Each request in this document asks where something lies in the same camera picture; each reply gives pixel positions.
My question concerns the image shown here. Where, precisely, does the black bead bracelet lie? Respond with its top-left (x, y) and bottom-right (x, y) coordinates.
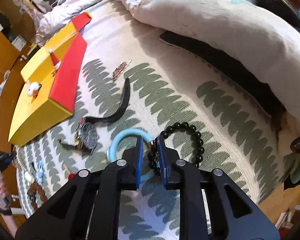
top-left (147, 121), bottom-right (205, 177)

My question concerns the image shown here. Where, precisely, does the light blue bangle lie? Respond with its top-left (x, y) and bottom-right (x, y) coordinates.
top-left (106, 128), bottom-right (154, 183)

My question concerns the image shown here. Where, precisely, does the light blue rabbit hair clip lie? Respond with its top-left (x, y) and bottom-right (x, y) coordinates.
top-left (37, 160), bottom-right (44, 184)

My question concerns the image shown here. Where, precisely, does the white pearl hair clip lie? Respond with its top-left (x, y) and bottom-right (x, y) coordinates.
top-left (24, 171), bottom-right (36, 184)

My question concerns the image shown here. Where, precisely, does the red ball hair stick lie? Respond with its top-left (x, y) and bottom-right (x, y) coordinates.
top-left (63, 164), bottom-right (76, 180)

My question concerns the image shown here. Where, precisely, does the green leaf patterned bedspread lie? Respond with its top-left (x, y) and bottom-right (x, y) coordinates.
top-left (14, 0), bottom-right (288, 240)

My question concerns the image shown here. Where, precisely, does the white rabbit hair clip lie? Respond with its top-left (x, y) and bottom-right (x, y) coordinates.
top-left (26, 80), bottom-right (42, 98)

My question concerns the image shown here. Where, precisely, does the brown patterned hair clip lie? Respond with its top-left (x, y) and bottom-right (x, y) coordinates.
top-left (113, 60), bottom-right (132, 81)

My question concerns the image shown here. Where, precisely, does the yellow and red box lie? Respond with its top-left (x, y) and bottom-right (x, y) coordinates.
top-left (8, 12), bottom-right (91, 146)

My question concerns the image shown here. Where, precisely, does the wooden cabinet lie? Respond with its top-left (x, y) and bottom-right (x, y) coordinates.
top-left (0, 0), bottom-right (36, 152)

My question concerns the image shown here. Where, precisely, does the small santa hat clip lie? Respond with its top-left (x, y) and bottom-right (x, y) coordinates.
top-left (49, 49), bottom-right (61, 70)

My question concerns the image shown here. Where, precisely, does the cream quilted duvet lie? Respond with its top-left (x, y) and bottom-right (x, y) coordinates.
top-left (37, 0), bottom-right (300, 180)

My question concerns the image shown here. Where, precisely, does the brown rudraksha bead bracelet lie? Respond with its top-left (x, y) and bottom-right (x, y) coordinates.
top-left (26, 181), bottom-right (49, 212)

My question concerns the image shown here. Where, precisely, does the black strap wristwatch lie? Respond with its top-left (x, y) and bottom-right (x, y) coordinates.
top-left (58, 77), bottom-right (131, 155)

